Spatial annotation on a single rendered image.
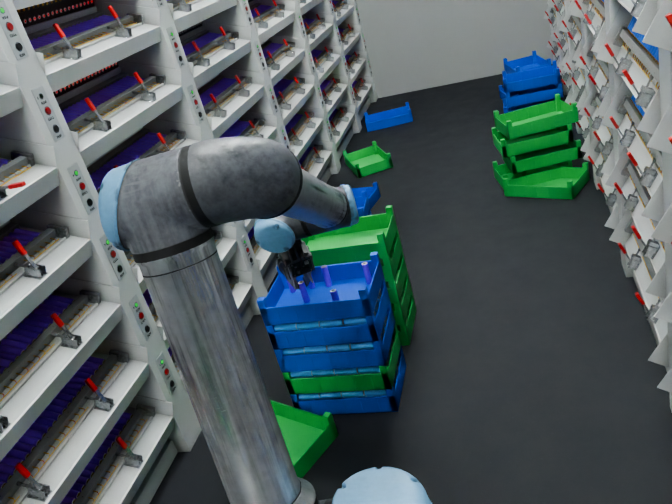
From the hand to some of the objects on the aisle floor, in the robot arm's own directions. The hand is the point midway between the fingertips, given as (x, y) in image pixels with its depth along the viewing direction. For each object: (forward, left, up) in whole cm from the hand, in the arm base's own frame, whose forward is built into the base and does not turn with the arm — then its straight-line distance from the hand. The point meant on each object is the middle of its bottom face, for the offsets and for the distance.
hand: (300, 282), depth 178 cm
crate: (-3, -2, -39) cm, 39 cm away
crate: (+11, +22, -38) cm, 46 cm away
